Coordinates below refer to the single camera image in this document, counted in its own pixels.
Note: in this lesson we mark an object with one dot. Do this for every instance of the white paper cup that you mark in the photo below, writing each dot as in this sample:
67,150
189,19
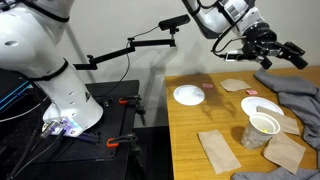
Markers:
253,136

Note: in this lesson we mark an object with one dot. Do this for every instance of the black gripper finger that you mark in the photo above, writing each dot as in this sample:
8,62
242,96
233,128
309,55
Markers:
298,61
295,49

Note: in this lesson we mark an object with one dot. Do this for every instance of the brown napkin lying on plate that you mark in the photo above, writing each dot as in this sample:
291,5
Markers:
288,123

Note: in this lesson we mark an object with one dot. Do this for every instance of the white plate under napkin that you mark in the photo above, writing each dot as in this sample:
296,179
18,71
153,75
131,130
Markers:
253,104

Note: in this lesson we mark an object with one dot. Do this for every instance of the square brown paper napkin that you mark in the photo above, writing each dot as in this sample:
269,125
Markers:
234,84

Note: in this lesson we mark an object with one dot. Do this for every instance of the small brown paper napkin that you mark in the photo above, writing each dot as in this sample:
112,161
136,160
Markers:
284,152

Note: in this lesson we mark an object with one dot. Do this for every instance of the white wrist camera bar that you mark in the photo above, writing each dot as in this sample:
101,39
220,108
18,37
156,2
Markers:
235,55

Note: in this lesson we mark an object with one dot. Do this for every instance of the silver base connector plug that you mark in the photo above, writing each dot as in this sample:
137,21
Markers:
50,128

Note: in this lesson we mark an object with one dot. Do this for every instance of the long brown paper napkin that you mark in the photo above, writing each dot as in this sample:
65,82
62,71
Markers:
218,150

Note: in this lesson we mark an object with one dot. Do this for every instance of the orange black bar clamp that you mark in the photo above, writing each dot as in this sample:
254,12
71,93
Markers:
131,99
121,140

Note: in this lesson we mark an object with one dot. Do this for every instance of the black exterior camera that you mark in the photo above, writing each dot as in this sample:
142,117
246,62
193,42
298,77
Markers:
173,22

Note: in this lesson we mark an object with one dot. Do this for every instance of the black control box blue stripes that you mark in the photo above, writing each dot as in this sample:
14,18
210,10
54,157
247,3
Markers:
13,90

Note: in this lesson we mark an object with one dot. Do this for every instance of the empty white paper plate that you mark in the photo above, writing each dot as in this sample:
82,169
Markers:
189,95

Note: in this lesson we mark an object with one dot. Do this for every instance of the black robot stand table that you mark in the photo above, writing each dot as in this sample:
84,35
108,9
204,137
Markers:
100,158

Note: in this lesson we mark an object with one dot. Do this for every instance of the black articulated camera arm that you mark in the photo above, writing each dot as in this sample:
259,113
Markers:
150,42

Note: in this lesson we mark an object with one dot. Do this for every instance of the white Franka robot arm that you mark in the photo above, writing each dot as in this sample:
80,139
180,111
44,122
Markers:
33,50

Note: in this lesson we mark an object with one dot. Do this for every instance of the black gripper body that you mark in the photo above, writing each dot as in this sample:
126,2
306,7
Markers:
261,41

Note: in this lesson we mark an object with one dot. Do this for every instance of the grey cloth sweater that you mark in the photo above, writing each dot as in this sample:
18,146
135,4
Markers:
300,96

